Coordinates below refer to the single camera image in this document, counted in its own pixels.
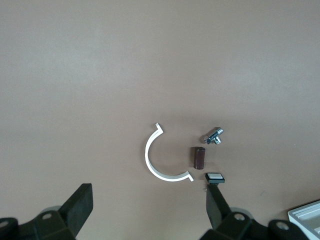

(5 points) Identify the brown table mat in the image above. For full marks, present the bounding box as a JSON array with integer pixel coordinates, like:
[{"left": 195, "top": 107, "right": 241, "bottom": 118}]
[{"left": 0, "top": 0, "right": 320, "bottom": 240}]

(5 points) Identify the white cabinet drawer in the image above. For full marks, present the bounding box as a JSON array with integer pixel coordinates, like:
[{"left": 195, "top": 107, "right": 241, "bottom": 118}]
[{"left": 292, "top": 204, "right": 320, "bottom": 227}]

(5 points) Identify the chrome metal fitting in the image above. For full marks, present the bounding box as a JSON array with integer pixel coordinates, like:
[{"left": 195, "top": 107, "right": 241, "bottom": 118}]
[{"left": 199, "top": 126, "right": 225, "bottom": 146}]

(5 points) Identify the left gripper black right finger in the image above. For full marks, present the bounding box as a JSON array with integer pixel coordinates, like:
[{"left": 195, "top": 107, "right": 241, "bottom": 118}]
[{"left": 199, "top": 184, "right": 310, "bottom": 240}]

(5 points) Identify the white semicircular pipe clamp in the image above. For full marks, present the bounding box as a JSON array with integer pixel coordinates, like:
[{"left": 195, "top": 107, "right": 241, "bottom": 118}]
[{"left": 144, "top": 122, "right": 195, "bottom": 183}]

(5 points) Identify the dark brown grooved block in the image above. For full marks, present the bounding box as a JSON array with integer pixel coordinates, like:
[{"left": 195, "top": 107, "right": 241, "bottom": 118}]
[{"left": 191, "top": 146, "right": 207, "bottom": 170}]

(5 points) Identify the black switch with white cap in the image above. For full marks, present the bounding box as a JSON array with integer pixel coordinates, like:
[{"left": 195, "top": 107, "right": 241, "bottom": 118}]
[{"left": 204, "top": 171, "right": 226, "bottom": 192}]

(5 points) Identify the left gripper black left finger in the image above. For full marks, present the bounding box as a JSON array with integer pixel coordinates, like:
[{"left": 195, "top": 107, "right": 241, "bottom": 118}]
[{"left": 0, "top": 183, "right": 94, "bottom": 240}]

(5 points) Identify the white drawer cabinet shell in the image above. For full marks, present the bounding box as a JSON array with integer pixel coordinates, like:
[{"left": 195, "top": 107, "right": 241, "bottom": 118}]
[{"left": 287, "top": 198, "right": 320, "bottom": 240}]

